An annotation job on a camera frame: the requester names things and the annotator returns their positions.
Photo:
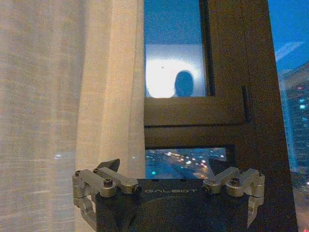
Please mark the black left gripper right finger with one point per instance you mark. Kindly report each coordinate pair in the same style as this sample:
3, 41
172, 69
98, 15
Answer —
237, 181

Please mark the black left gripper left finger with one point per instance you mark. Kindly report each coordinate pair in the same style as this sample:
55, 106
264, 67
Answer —
96, 180

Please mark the beige sheer curtain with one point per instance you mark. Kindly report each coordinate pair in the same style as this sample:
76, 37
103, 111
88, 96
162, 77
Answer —
70, 96

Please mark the dark brown window frame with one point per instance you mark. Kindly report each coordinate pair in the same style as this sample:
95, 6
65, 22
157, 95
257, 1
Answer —
241, 96

